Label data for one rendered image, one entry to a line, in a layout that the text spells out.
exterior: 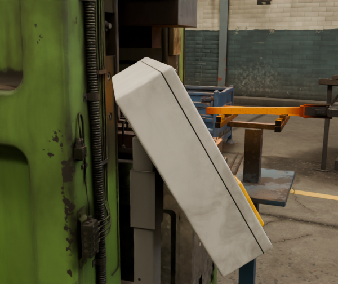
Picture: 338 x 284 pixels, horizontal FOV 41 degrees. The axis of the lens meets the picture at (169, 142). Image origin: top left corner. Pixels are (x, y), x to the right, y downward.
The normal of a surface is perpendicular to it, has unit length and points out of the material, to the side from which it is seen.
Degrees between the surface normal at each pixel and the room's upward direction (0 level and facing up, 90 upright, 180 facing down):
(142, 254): 90
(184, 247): 90
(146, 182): 91
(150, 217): 89
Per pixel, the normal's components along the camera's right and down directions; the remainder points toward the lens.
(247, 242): 0.14, 0.22
